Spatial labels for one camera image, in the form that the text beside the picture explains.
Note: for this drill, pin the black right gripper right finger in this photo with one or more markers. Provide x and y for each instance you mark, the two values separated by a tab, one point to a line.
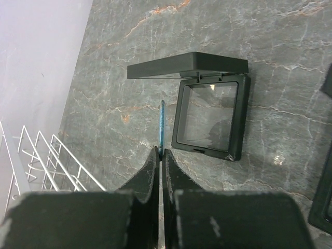
197	218

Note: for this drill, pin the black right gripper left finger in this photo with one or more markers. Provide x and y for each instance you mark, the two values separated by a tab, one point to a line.
124	218

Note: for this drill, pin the round silver badge brooch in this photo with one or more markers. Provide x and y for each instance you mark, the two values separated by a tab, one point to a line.
161	130

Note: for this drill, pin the black frame stand left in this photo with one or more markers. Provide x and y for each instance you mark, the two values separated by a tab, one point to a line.
212	101

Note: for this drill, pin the black frame stand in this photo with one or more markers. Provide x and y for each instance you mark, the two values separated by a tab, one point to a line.
212	101
320	213

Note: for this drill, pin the white wire dish rack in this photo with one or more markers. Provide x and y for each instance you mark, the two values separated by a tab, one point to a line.
43	165

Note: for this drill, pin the black frame stand middle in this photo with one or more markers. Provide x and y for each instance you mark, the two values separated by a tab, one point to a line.
320	213

